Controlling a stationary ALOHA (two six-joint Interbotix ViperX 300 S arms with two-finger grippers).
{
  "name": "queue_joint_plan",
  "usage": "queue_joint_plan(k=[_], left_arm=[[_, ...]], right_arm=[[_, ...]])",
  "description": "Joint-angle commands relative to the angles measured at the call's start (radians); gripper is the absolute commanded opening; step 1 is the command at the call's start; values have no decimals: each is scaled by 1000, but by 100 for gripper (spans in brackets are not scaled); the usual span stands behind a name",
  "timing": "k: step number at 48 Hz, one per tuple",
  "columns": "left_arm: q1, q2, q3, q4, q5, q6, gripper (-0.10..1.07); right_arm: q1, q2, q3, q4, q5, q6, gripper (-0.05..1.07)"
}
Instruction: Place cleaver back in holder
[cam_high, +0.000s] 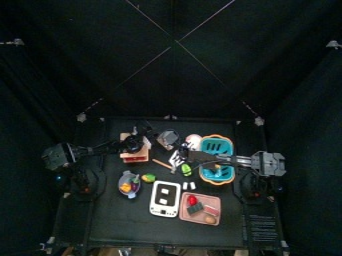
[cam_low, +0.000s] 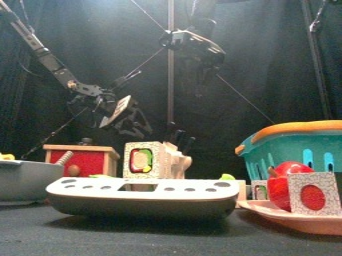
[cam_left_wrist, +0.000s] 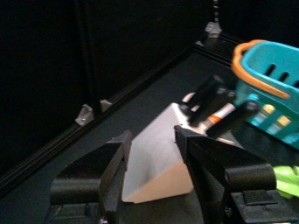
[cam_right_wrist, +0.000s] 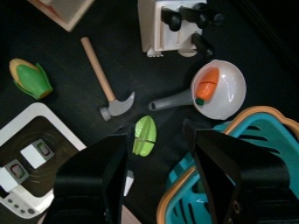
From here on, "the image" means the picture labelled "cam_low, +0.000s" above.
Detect dark frame pole with hook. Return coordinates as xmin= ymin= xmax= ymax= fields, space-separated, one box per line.
xmin=302 ymin=0 xmax=332 ymax=121

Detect wooden toy knife holder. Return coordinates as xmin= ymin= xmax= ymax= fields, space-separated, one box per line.
xmin=163 ymin=141 xmax=193 ymax=180

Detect green and yellow toy fruit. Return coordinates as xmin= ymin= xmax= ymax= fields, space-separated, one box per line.
xmin=87 ymin=173 xmax=117 ymax=179

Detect black handled toy knife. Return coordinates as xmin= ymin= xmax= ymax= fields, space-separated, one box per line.
xmin=183 ymin=136 xmax=196 ymax=156
xmin=175 ymin=129 xmax=187 ymax=152

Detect wooden toy stove red front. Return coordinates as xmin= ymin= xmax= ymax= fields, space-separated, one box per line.
xmin=41 ymin=137 xmax=121 ymax=178

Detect sushi roll block green filling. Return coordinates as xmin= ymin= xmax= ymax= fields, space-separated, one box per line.
xmin=121 ymin=141 xmax=167 ymax=180

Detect small sushi roll block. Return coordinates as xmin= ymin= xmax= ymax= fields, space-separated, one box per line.
xmin=250 ymin=179 xmax=270 ymax=201

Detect grey toy pot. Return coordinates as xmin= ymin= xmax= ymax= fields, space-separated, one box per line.
xmin=0 ymin=150 xmax=76 ymax=204

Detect red toy apple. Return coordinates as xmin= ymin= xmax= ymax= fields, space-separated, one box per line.
xmin=266 ymin=161 xmax=315 ymax=213

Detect pink toy plate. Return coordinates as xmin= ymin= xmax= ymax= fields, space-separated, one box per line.
xmin=238 ymin=199 xmax=342 ymax=237

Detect sushi roll block red filling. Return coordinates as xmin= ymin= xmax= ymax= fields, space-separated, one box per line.
xmin=286 ymin=171 xmax=342 ymax=217

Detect toy cleaver with black handle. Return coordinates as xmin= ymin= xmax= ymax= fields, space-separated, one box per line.
xmin=167 ymin=121 xmax=177 ymax=144

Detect teal basket with orange rim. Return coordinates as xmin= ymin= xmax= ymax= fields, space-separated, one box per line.
xmin=234 ymin=119 xmax=342 ymax=183

